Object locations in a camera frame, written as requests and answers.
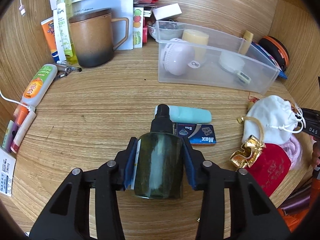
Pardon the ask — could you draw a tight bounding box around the green mahjong tile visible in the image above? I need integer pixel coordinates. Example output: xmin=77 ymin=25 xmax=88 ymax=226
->
xmin=236 ymin=71 xmax=251 ymax=85

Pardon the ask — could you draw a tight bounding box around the dark green spray bottle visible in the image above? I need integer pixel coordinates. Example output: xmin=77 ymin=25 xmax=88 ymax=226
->
xmin=132 ymin=104 xmax=183 ymax=199

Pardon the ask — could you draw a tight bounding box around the mint green eraser case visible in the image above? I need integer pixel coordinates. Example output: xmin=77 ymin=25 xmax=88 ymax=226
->
xmin=155 ymin=105 xmax=212 ymax=124

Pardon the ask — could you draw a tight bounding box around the pink round timer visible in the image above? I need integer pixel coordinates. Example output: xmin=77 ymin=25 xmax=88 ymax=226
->
xmin=159 ymin=38 xmax=201 ymax=76

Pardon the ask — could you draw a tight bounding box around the person's right hand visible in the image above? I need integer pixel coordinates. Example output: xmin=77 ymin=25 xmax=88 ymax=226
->
xmin=311 ymin=142 xmax=320 ymax=169

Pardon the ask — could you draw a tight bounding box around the red velvet pouch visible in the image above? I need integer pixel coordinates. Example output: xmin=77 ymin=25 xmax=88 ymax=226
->
xmin=246 ymin=144 xmax=291 ymax=197

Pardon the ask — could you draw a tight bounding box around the gold ingot ornament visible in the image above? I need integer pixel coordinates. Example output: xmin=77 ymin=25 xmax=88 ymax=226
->
xmin=230 ymin=135 xmax=266 ymax=168

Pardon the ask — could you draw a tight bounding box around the black orange zip case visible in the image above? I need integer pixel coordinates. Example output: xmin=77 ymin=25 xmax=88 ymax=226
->
xmin=258 ymin=36 xmax=290 ymax=72

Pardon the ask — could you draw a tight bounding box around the white barcode label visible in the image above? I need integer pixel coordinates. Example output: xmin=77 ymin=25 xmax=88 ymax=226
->
xmin=0 ymin=148 xmax=16 ymax=197

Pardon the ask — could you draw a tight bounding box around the blue patchwork pencil case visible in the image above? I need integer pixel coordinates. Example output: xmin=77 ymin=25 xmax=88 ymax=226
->
xmin=252 ymin=42 xmax=287 ymax=80

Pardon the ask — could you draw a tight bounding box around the white round jar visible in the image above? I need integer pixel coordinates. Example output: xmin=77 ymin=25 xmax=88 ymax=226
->
xmin=219 ymin=51 xmax=245 ymax=74

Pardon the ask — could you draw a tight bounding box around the blue Max staples box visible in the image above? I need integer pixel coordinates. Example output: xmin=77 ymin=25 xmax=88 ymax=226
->
xmin=173 ymin=123 xmax=216 ymax=145

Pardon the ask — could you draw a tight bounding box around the pink lip balm stick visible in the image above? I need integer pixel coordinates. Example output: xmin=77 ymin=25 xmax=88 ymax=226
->
xmin=10 ymin=111 xmax=36 ymax=153

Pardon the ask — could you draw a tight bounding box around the clear plastic storage bin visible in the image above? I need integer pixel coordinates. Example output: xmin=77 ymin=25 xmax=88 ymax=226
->
xmin=156 ymin=22 xmax=280 ymax=94

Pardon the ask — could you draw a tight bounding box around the yellow candle in glass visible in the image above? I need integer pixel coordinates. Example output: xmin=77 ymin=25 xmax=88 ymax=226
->
xmin=182 ymin=29 xmax=209 ymax=64

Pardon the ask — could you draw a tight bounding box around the orange green cream tube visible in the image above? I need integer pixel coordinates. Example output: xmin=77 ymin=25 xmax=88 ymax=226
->
xmin=21 ymin=63 xmax=57 ymax=107

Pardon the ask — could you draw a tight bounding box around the silver pen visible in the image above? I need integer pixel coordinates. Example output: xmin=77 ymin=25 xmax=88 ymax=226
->
xmin=54 ymin=63 xmax=82 ymax=74

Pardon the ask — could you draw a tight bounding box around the white cardboard box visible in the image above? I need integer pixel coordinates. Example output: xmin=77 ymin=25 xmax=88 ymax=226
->
xmin=152 ymin=3 xmax=182 ymax=20

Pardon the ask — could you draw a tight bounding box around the brown mug with lid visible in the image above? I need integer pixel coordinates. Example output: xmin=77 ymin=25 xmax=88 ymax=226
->
xmin=68 ymin=8 xmax=129 ymax=68

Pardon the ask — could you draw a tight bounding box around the orange sunscreen tube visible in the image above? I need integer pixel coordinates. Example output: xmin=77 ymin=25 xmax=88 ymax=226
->
xmin=41 ymin=17 xmax=60 ymax=62

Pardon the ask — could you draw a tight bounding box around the fruit pattern candy box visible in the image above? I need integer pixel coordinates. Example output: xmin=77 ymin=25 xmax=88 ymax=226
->
xmin=133 ymin=7 xmax=144 ymax=48

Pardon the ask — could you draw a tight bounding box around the stack of booklets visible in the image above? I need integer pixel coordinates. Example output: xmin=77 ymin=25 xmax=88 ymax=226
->
xmin=133 ymin=0 xmax=159 ymax=18

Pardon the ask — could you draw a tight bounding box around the white drawstring pouch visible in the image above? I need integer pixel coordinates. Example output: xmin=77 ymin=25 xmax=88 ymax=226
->
xmin=242 ymin=95 xmax=306 ymax=145

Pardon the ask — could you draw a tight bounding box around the white charging cable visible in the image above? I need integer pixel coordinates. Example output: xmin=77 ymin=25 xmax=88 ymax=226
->
xmin=0 ymin=0 xmax=36 ymax=112

